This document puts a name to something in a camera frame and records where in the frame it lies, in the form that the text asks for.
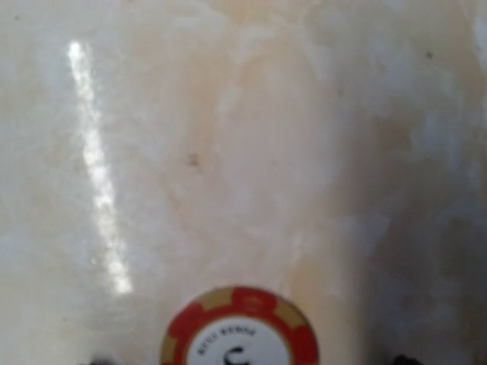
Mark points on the red poker chip stack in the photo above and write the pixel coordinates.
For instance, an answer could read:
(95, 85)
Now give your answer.
(239, 325)

